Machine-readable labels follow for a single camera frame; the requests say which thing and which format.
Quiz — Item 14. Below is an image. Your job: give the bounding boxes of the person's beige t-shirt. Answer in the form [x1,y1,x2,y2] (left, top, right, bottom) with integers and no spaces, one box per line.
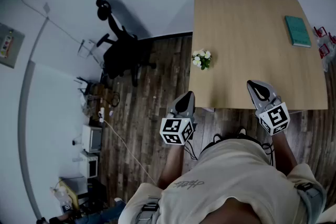
[118,138,328,224]

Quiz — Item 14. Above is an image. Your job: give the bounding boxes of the black office chair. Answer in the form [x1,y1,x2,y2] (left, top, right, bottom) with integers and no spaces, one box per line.
[96,0,158,87]

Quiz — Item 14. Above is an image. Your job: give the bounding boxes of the teal book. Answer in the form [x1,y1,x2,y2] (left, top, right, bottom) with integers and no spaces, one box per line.
[285,15,312,48]

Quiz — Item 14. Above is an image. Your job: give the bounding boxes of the white floor cable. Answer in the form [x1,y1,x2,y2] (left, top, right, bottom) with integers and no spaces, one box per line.
[103,119,158,185]

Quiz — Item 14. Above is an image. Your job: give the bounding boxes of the small wooden side table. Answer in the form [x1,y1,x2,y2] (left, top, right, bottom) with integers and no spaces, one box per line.
[89,82,120,113]

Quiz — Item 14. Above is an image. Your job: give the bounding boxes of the small white flower pot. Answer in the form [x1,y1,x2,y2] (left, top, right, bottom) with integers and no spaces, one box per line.
[191,48,213,71]

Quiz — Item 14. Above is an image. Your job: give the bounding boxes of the person's left forearm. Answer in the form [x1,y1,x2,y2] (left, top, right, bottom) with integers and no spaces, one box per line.
[156,142,185,190]

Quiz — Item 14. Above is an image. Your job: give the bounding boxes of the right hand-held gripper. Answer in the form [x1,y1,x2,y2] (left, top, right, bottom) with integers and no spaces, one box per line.
[247,80,291,136]

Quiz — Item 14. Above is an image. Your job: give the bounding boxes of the grey right shoulder strap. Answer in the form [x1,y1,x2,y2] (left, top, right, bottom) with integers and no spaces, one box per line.
[293,182,324,209]

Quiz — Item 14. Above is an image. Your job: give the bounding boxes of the grey left shoulder strap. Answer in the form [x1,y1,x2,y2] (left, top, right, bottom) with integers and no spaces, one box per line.
[135,196,161,224]

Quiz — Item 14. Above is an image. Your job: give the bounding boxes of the grey wall pipe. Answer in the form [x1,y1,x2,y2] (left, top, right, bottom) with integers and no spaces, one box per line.
[17,17,50,221]

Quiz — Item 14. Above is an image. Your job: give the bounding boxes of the grey wall electrical panel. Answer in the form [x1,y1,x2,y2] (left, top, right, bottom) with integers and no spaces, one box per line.
[0,23,26,69]

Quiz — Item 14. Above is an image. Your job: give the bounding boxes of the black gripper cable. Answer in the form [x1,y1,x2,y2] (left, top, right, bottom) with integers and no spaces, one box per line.
[261,142,276,166]
[183,138,198,161]

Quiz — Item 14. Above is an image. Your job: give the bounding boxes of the clear acrylic wall holder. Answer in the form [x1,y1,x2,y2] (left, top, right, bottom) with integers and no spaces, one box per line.
[77,39,97,59]

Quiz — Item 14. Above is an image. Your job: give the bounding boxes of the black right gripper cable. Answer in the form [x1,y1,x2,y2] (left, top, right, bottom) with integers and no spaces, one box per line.
[261,142,276,166]

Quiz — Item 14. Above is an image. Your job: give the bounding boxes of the person's black pants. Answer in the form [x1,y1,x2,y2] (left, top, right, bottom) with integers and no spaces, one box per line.
[201,127,263,155]

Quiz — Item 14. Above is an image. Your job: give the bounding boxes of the person's right forearm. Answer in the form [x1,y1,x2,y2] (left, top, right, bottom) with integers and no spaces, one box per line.
[271,131,299,176]

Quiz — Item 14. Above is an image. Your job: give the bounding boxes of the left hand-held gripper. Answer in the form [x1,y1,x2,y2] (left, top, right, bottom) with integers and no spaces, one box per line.
[159,91,197,145]

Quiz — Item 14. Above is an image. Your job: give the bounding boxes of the large white box appliance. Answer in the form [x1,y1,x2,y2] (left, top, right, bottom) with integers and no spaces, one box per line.
[82,124,103,153]

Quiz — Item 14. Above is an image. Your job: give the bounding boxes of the small white box appliance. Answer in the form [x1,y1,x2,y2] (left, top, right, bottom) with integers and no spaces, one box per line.
[79,151,99,179]

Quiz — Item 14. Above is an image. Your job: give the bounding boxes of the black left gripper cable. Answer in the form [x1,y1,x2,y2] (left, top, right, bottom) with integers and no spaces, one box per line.
[183,138,198,161]

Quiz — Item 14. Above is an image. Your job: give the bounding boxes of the grey shoulder strap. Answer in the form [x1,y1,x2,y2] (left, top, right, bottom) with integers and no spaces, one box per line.
[135,196,161,224]
[293,182,324,209]

